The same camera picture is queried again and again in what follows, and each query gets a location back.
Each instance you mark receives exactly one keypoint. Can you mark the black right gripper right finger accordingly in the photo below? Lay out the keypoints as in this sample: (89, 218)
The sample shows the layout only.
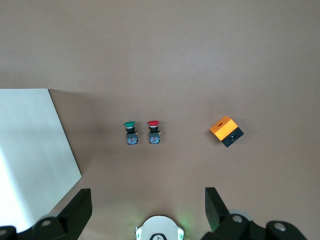
(217, 215)

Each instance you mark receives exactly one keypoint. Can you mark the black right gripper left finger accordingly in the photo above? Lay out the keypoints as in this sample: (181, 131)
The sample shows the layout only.
(75, 215)

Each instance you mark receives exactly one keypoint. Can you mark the red mushroom push button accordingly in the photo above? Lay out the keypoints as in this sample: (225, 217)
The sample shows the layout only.
(153, 133)

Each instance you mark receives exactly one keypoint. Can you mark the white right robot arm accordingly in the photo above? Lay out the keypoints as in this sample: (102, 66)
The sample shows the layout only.
(160, 226)

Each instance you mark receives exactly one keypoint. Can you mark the yellow and black button box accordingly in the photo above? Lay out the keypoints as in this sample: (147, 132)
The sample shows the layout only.
(223, 130)

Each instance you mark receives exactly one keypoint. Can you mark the green mushroom push button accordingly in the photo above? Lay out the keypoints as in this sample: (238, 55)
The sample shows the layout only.
(130, 133)

